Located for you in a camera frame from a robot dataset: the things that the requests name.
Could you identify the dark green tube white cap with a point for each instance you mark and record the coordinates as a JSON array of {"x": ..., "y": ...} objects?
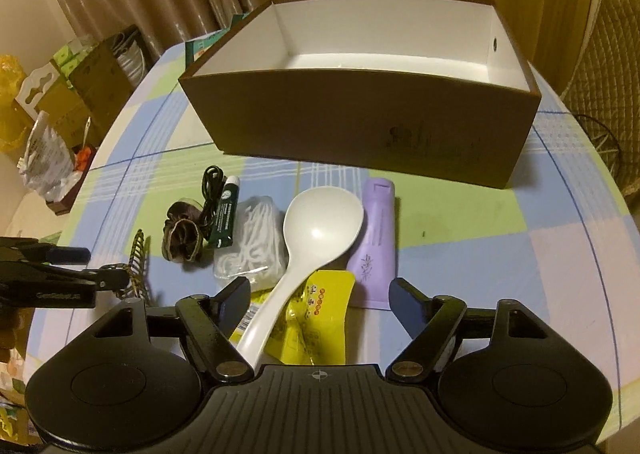
[{"x": 225, "y": 219}]

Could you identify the brown cardboard box white inside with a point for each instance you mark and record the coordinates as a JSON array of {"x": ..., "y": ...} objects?
[{"x": 350, "y": 124}]

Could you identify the yellow plastic bag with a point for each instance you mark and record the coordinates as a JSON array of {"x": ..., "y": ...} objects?
[{"x": 12, "y": 99}]

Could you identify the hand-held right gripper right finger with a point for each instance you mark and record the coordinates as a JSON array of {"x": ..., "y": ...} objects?
[{"x": 401, "y": 305}]

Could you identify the dark brown scrunchie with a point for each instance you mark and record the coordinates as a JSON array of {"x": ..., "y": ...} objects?
[{"x": 182, "y": 234}]

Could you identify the cardboard package white hanger cutout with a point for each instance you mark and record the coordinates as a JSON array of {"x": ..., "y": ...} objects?
[{"x": 50, "y": 99}]

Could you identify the open brown carton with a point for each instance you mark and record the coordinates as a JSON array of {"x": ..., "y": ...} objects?
[{"x": 107, "y": 69}]

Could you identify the green tissue boxes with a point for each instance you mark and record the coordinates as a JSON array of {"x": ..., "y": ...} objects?
[{"x": 70, "y": 54}]

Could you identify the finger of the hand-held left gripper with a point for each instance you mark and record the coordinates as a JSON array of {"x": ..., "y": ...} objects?
[
  {"x": 72, "y": 253},
  {"x": 107, "y": 278}
]

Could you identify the yellow snack packet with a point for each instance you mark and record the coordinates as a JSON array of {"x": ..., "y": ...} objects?
[{"x": 320, "y": 314}]

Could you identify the clear bag of white swabs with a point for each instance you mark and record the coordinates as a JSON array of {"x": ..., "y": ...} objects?
[{"x": 250, "y": 239}]

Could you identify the white plastic ladle spoon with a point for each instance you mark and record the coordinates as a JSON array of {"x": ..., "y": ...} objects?
[{"x": 320, "y": 229}]

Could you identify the green packet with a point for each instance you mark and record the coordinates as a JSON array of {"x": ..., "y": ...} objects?
[
  {"x": 240, "y": 19},
  {"x": 202, "y": 52}
]

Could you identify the quilted chair back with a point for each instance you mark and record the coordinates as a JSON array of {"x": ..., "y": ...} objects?
[{"x": 615, "y": 59}]

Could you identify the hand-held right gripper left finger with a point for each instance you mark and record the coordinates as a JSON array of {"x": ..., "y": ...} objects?
[{"x": 235, "y": 298}]

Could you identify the dark red box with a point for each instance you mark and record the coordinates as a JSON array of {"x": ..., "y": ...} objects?
[{"x": 62, "y": 201}]

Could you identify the white plastic bag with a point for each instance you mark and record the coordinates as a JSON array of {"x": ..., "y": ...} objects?
[{"x": 47, "y": 159}]

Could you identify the white packet with barcode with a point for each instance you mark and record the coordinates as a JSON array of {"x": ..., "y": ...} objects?
[{"x": 248, "y": 321}]

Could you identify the gold hair claw clip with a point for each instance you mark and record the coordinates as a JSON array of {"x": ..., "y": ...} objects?
[{"x": 137, "y": 259}]

